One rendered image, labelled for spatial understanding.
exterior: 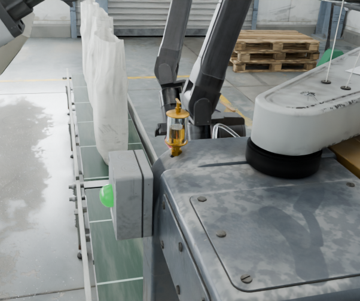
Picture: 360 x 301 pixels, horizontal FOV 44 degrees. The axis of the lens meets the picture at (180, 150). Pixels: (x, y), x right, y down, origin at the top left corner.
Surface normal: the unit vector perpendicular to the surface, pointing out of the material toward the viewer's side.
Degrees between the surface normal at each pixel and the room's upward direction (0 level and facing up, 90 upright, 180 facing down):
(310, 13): 90
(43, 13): 91
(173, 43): 49
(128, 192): 90
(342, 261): 0
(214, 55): 81
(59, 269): 0
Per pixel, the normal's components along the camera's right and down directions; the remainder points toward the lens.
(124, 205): 0.25, 0.43
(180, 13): -0.01, -0.09
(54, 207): 0.04, -0.90
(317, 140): 0.62, 0.36
